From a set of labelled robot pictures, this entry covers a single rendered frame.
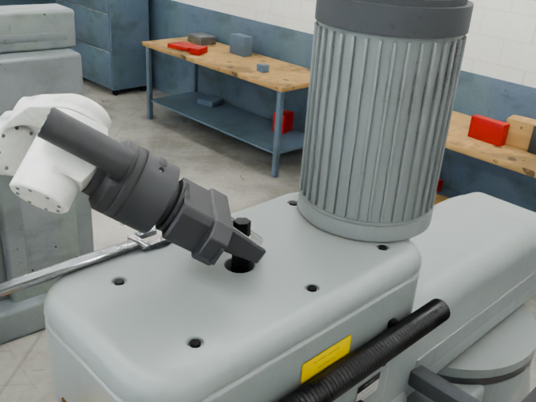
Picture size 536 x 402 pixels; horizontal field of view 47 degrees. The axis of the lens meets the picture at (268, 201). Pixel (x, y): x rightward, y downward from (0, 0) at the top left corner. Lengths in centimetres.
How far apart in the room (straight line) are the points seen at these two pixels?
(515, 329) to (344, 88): 74
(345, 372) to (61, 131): 42
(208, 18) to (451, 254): 651
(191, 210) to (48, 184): 15
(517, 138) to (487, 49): 91
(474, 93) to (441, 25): 455
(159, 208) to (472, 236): 70
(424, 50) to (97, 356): 51
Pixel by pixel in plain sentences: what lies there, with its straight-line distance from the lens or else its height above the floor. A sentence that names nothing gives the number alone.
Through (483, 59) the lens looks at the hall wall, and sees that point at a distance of 528.
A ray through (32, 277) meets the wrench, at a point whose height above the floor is 190.
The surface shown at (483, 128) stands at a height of 97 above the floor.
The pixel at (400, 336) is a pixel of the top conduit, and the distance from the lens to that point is 84.
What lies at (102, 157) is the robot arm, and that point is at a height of 206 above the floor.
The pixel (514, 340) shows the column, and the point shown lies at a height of 156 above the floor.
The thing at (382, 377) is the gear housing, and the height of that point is 168.
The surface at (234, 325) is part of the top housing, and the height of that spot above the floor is 189.
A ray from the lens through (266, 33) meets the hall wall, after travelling 676.
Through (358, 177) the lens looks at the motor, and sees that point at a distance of 82.
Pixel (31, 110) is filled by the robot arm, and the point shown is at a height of 207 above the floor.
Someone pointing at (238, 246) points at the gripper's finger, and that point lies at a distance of 74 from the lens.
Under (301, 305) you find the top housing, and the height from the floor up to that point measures 189.
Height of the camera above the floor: 229
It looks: 25 degrees down
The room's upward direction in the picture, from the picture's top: 4 degrees clockwise
